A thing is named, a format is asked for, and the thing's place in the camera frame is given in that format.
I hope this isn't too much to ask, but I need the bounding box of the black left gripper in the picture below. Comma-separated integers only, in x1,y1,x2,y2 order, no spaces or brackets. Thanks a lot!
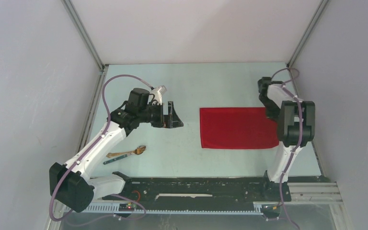
138,101,183,128

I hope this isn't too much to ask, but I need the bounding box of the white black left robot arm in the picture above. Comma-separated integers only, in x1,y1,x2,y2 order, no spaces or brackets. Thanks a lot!
49,85,184,213

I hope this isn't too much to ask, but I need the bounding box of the aluminium corner frame post left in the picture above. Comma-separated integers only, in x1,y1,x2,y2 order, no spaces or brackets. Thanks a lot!
61,0,105,71

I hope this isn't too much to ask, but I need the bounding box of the wooden fork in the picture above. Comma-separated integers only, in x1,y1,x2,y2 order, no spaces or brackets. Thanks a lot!
106,145,146,159

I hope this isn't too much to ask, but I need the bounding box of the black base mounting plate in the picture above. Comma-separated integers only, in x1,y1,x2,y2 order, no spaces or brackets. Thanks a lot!
120,177,291,212

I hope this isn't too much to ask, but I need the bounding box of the red cloth napkin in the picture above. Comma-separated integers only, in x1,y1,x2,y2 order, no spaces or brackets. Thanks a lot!
199,107,279,150

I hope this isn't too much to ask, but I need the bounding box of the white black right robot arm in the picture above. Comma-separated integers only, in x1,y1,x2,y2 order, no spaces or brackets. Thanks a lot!
258,77,316,200

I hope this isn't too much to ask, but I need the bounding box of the aluminium corner frame post right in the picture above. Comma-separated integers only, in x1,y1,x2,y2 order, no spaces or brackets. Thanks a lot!
287,0,331,67

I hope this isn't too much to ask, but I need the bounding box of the grey slotted cable duct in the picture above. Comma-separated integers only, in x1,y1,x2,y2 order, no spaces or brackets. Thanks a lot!
82,202,263,215

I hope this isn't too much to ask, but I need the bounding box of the aluminium front rail frame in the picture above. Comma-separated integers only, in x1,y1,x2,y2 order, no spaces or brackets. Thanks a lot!
54,181,344,205

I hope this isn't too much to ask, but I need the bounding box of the aluminium corner frame post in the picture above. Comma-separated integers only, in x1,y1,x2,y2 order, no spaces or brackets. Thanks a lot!
287,0,331,67
61,0,105,71

